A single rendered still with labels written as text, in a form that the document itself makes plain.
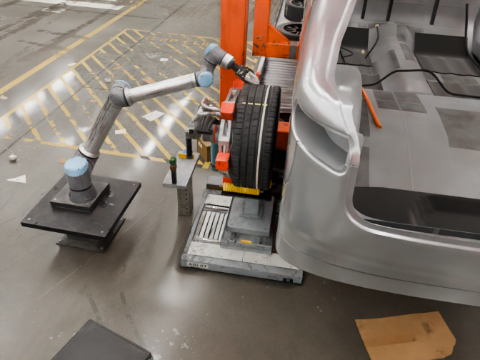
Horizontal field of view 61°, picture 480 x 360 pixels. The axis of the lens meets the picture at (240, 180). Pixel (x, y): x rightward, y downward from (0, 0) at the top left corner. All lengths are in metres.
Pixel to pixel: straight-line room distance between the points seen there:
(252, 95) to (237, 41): 0.52
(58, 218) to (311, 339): 1.81
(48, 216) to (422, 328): 2.51
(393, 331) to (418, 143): 1.14
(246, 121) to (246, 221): 0.87
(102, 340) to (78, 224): 0.94
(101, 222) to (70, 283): 0.44
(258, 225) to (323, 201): 1.41
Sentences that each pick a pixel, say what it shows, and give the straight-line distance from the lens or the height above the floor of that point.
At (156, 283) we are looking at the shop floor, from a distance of 2.87.
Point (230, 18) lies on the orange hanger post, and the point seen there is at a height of 1.46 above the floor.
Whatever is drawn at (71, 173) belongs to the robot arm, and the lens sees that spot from 2.91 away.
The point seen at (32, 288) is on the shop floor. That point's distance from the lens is 3.06.
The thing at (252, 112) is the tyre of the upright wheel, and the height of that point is 1.12.
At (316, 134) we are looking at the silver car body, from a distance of 1.58.
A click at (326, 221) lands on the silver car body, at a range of 1.59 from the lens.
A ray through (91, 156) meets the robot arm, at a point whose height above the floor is 0.60.
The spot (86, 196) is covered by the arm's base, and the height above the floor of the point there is 0.39.
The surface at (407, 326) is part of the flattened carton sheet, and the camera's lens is 2.88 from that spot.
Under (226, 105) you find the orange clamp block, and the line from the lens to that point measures 2.36.
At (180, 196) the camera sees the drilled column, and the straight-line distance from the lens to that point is 3.21.
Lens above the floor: 2.21
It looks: 37 degrees down
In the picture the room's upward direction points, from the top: 3 degrees clockwise
